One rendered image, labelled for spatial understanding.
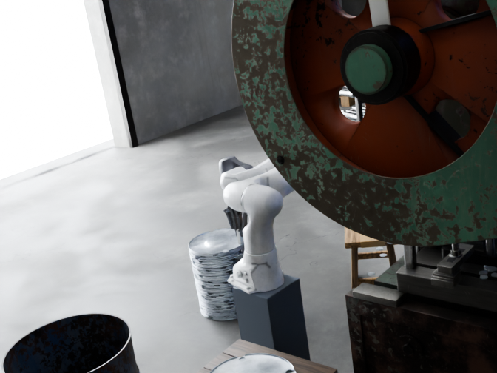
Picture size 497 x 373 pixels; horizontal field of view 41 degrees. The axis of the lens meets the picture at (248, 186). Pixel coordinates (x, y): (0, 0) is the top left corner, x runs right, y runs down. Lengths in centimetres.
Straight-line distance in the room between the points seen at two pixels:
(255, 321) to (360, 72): 132
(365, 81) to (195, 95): 616
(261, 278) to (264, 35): 108
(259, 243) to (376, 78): 113
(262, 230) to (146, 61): 484
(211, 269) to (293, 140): 156
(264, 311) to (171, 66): 509
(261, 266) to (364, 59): 120
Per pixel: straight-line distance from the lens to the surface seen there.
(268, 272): 241
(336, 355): 285
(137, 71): 693
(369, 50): 136
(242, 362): 222
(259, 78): 162
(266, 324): 244
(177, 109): 730
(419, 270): 190
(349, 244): 302
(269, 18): 157
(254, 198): 227
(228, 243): 314
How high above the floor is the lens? 156
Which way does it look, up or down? 18 degrees down
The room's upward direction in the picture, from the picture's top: 9 degrees counter-clockwise
